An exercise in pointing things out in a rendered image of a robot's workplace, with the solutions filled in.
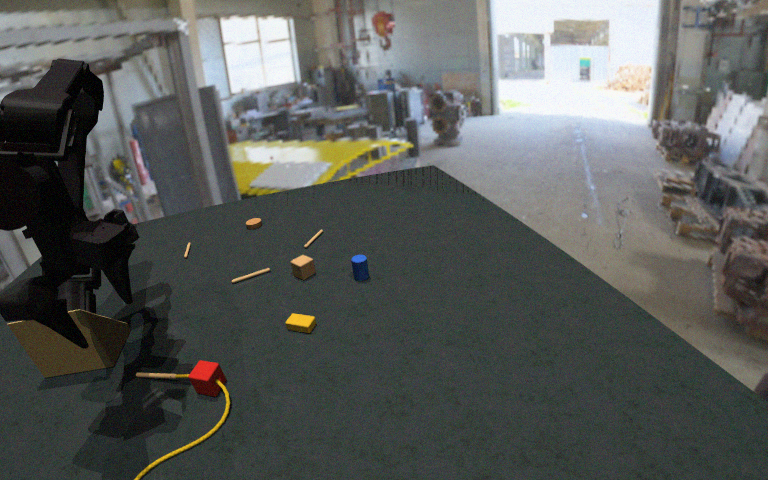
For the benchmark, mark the blue cylinder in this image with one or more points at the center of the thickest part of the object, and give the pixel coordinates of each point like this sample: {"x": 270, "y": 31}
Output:
{"x": 360, "y": 267}

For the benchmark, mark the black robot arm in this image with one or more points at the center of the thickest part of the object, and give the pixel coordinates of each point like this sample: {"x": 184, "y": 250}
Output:
{"x": 57, "y": 115}

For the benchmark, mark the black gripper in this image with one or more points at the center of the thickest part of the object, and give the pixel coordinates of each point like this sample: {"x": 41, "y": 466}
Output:
{"x": 36, "y": 298}

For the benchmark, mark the small tan wooden disc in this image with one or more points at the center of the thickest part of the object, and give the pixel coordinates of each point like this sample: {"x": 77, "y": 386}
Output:
{"x": 254, "y": 223}

